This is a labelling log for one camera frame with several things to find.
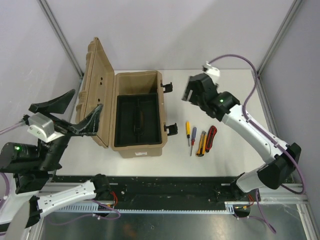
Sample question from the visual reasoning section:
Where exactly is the blue red handled screwdriver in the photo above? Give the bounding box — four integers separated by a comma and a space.
190, 126, 197, 156

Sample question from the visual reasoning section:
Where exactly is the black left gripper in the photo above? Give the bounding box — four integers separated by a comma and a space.
32, 88, 105, 171

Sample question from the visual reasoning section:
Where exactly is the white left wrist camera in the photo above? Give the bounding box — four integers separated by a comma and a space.
27, 112, 64, 143

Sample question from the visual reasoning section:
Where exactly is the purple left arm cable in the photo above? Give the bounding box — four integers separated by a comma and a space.
0, 119, 122, 226

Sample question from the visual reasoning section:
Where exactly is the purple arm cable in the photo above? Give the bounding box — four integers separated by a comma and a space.
208, 54, 307, 235
0, 119, 122, 226

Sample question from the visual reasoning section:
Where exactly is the yellow handled screwdriver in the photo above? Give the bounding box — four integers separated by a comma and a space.
185, 121, 191, 146

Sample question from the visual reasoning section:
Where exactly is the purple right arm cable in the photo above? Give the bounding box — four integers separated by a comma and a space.
208, 54, 307, 235

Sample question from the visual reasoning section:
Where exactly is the red black utility knife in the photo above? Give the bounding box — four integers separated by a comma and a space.
205, 125, 218, 153

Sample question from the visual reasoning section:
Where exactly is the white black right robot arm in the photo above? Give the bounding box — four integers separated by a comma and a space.
182, 73, 302, 201

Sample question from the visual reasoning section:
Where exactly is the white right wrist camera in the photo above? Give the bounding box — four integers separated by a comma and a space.
202, 62, 221, 85

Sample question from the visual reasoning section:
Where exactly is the black tool box tray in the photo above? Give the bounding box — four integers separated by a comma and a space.
114, 93, 162, 147

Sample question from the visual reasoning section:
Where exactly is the tan plastic tool box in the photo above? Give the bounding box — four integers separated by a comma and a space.
75, 37, 178, 159

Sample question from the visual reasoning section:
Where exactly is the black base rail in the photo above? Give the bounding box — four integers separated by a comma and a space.
51, 174, 262, 204

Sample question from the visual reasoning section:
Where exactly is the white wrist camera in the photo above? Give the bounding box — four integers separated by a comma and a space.
27, 112, 64, 143
202, 62, 221, 85

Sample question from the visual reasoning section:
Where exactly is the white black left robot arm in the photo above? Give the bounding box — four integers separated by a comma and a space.
0, 89, 111, 234

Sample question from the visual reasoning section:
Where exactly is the yellow utility knife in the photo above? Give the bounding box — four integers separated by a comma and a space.
196, 131, 207, 157

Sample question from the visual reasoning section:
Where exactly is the aluminium frame rail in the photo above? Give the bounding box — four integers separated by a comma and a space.
46, 188, 308, 218

